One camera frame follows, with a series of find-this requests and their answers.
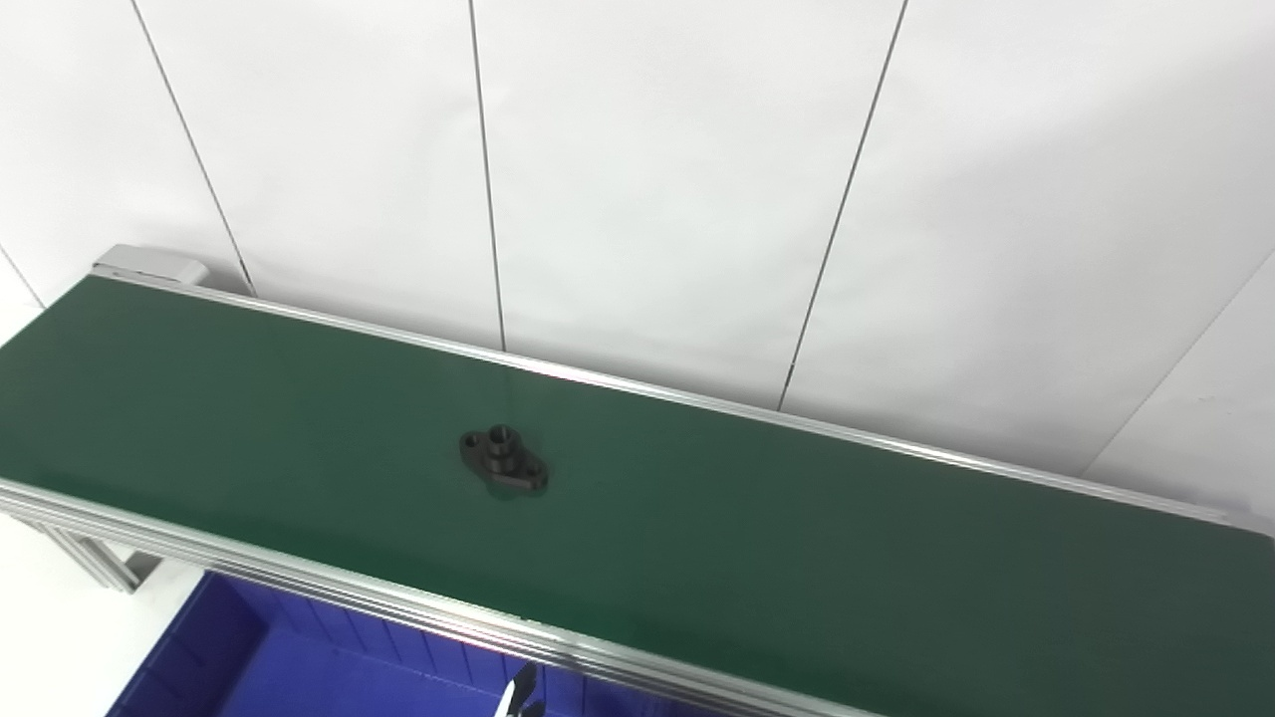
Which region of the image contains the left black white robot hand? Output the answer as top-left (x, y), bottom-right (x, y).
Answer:
top-left (501, 662), bottom-right (547, 717)

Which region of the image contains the black flange part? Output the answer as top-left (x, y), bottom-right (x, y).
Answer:
top-left (458, 424), bottom-right (551, 495)

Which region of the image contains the blue bin with white part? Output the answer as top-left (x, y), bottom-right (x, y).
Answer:
top-left (105, 570), bottom-right (718, 717)

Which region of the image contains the green conveyor belt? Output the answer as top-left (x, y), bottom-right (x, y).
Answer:
top-left (0, 244), bottom-right (1275, 717)
top-left (0, 276), bottom-right (1275, 717)

